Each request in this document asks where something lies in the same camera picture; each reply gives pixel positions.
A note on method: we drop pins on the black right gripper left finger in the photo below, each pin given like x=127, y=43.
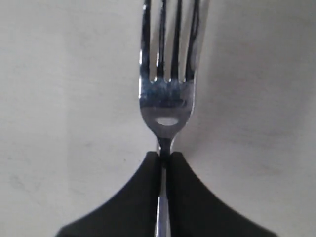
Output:
x=129, y=213

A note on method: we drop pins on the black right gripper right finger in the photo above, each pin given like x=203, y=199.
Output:
x=194, y=211

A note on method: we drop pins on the silver metal fork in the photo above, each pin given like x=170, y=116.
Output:
x=166, y=105

